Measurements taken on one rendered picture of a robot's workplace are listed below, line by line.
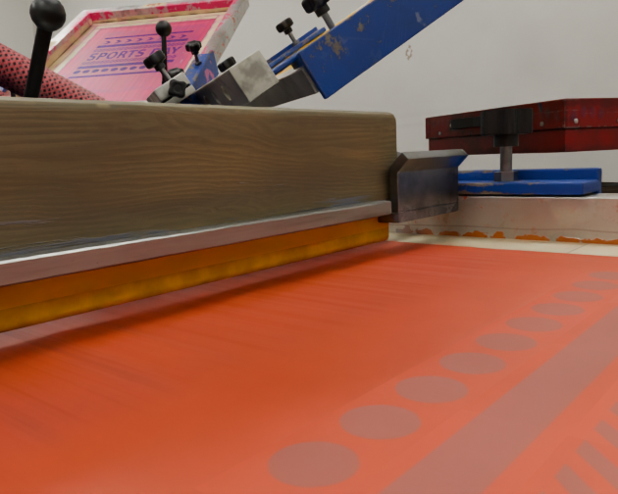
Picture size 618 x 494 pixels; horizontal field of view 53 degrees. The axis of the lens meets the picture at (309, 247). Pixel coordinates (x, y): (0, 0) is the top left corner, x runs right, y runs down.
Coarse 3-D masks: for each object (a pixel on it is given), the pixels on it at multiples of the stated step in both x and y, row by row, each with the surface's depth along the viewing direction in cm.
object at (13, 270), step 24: (288, 216) 37; (312, 216) 38; (336, 216) 40; (360, 216) 42; (120, 240) 29; (144, 240) 29; (168, 240) 30; (192, 240) 31; (216, 240) 32; (240, 240) 34; (0, 264) 24; (24, 264) 25; (48, 264) 25; (72, 264) 26; (96, 264) 27; (120, 264) 28
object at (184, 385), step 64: (64, 320) 31; (128, 320) 30; (192, 320) 30; (256, 320) 29; (320, 320) 28; (384, 320) 28; (0, 384) 22; (64, 384) 22; (128, 384) 21; (192, 384) 21; (256, 384) 21; (320, 384) 20; (0, 448) 17; (64, 448) 17; (128, 448) 17; (192, 448) 16; (256, 448) 16
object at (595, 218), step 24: (456, 216) 53; (480, 216) 52; (504, 216) 51; (528, 216) 49; (552, 216) 48; (576, 216) 47; (600, 216) 46; (552, 240) 48; (576, 240) 47; (600, 240) 46
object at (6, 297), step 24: (264, 240) 38; (288, 240) 40; (312, 240) 42; (144, 264) 32; (168, 264) 33; (192, 264) 34; (0, 288) 26; (24, 288) 27; (48, 288) 28; (72, 288) 29; (96, 288) 30
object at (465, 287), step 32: (320, 256) 46; (352, 256) 46; (384, 256) 45; (416, 256) 44; (448, 256) 44; (480, 256) 43; (512, 256) 43; (544, 256) 42; (576, 256) 42; (608, 256) 41; (224, 288) 36; (256, 288) 36; (288, 288) 36; (320, 288) 35; (352, 288) 35; (384, 288) 34; (416, 288) 34; (448, 288) 34; (480, 288) 33; (512, 288) 33; (544, 288) 33; (416, 320) 28; (448, 320) 28; (480, 320) 27
